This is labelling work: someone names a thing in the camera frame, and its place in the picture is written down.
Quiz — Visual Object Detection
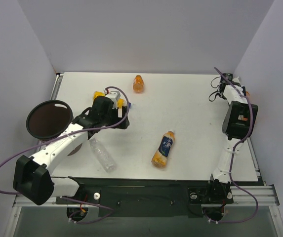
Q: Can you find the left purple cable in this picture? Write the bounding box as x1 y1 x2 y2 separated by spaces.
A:
0 85 131 225

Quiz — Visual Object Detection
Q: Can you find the aluminium table edge rail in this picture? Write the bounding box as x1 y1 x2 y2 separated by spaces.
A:
247 132 280 206

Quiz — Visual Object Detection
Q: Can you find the clear empty plastic bottle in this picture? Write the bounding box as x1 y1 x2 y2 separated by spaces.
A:
89 138 117 173

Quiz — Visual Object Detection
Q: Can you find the yellow label bottle blue cap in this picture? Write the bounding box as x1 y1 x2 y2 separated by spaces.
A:
93 91 131 109

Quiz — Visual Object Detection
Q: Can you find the blue label tea bottle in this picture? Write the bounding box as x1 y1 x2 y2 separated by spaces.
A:
151 130 175 168

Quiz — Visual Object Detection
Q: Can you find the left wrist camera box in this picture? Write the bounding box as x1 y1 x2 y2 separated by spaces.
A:
104 89 121 109

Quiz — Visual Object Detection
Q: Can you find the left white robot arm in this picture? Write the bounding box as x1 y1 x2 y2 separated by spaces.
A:
13 95 130 205

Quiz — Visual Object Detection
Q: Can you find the brown round bin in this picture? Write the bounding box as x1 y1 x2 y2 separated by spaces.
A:
26 100 74 142

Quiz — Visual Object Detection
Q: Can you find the small orange bottle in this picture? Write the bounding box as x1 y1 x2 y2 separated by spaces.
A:
133 75 144 93

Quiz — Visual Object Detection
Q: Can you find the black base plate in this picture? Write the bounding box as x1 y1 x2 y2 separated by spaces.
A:
54 177 235 219

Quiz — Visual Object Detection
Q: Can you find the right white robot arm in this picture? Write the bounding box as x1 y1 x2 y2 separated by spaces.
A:
203 73 258 203

